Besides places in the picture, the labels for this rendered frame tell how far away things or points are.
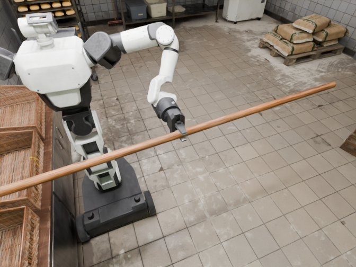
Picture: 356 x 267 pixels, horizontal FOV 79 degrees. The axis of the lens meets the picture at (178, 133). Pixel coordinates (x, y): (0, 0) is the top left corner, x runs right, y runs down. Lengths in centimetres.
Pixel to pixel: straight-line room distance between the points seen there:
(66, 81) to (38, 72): 10
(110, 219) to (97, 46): 123
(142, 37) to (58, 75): 38
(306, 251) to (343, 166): 105
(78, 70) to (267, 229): 175
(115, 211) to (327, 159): 213
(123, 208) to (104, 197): 21
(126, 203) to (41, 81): 112
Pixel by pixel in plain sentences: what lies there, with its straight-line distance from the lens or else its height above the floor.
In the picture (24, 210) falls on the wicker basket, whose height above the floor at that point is 73.
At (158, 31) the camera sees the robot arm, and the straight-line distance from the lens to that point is 100.
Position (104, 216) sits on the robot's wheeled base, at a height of 19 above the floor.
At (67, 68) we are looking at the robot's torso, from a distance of 103.
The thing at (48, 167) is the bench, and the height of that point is 58.
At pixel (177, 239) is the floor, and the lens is 189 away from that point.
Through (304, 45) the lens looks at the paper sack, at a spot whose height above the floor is 28.
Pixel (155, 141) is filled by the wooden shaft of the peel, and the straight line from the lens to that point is 79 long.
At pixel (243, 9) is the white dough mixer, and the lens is 565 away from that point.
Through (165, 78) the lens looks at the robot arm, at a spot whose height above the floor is 129.
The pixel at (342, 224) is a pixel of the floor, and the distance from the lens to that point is 235.
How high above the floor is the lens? 179
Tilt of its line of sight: 46 degrees down
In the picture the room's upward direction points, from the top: straight up
